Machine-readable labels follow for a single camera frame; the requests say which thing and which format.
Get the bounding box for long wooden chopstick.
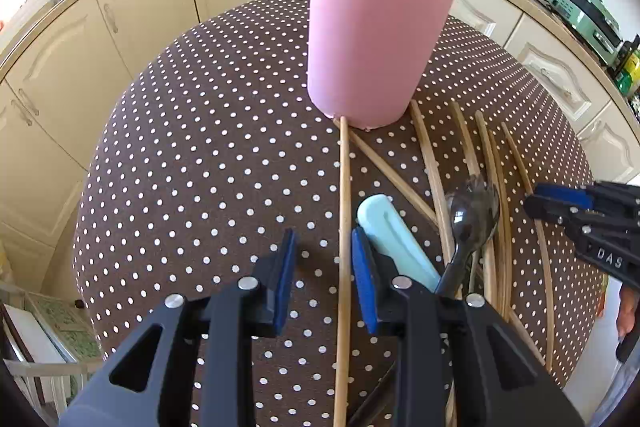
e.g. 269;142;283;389
333;116;352;427

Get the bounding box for light blue utensil handle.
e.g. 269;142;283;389
357;194;440;291

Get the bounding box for pink utensil cup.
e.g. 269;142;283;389
307;0;454;130

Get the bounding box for cream lower kitchen cabinets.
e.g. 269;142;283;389
1;0;639;291

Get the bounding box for person's hand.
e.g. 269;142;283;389
616;285;639;340

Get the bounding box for green bottle on counter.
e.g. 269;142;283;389
614;37;640;98

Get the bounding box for green electric grill appliance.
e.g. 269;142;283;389
551;0;622;66

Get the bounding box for brown polka dot tablecloth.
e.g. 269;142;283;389
74;0;602;426

